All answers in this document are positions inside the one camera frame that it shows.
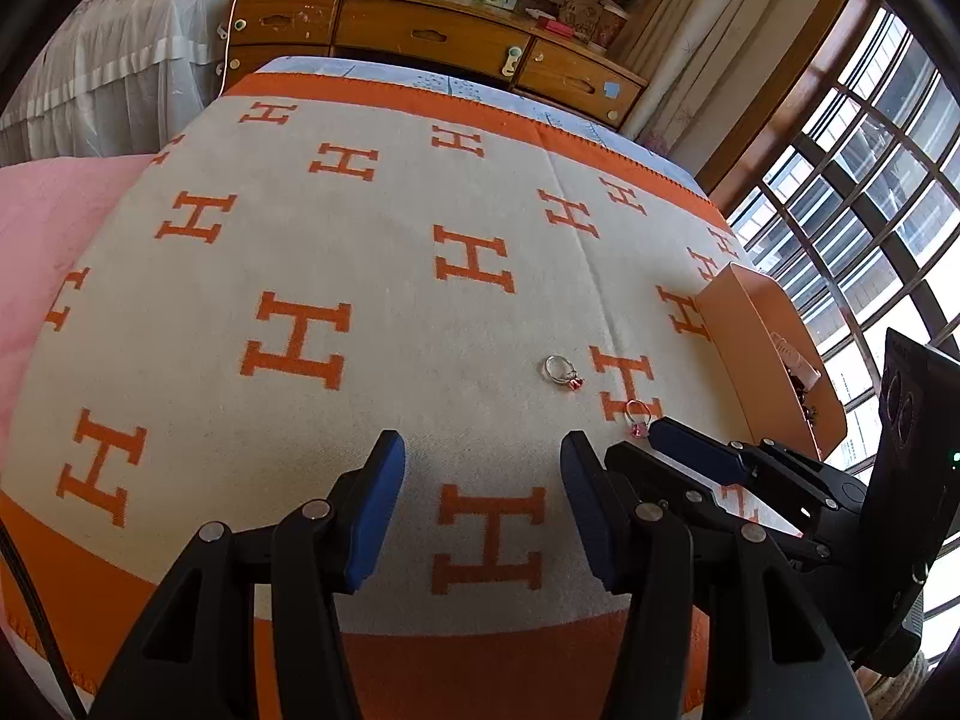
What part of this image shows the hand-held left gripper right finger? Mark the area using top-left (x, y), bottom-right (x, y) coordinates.
top-left (561, 431), bottom-right (871, 720)

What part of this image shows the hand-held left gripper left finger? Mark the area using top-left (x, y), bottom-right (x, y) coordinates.
top-left (90, 430), bottom-right (407, 720)

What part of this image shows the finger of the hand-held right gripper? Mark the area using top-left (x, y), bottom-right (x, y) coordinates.
top-left (649, 416), bottom-right (868, 518)
top-left (604, 441), bottom-right (826, 565)

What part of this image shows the black bead bracelet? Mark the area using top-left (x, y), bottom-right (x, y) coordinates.
top-left (789, 371), bottom-right (820, 421)

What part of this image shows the pink plastic tray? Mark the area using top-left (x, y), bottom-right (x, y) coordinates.
top-left (694, 262), bottom-right (848, 462)

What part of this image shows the orange patterned cream blanket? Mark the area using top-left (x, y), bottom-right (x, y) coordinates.
top-left (0, 73), bottom-right (796, 720)

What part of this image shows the metal window grille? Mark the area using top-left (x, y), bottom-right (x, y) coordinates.
top-left (727, 7), bottom-right (960, 466)

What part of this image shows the light blue printed bed sheet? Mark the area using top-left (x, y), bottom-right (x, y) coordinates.
top-left (255, 56), bottom-right (713, 196)

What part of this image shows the pale floral curtain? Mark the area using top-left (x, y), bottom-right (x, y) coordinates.
top-left (619, 0), bottom-right (833, 166)

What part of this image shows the paper cup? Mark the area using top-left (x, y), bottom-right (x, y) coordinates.
top-left (598, 4), bottom-right (629, 52)

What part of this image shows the wooden desk with drawers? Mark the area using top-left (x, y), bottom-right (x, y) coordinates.
top-left (225, 0), bottom-right (650, 128)

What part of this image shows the black cable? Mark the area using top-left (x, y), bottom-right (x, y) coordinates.
top-left (0, 521), bottom-right (87, 720)

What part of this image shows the white cable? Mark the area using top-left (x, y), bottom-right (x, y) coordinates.
top-left (217, 0), bottom-right (260, 95)

